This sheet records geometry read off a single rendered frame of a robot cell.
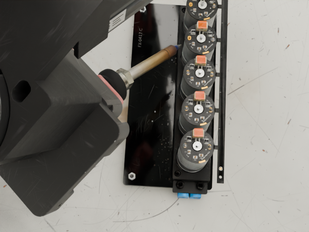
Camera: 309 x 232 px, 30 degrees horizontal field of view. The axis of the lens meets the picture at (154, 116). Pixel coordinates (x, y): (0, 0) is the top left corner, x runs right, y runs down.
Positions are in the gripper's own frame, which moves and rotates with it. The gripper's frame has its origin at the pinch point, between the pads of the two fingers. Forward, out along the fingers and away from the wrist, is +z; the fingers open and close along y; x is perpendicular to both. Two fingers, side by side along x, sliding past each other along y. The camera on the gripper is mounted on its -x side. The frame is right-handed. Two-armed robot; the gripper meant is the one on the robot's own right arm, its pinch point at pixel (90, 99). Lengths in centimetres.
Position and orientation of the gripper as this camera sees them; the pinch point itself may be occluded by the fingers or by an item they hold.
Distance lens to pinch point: 37.7
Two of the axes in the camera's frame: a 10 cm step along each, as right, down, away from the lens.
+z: 3.1, -0.5, 9.5
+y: -6.7, -7.1, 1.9
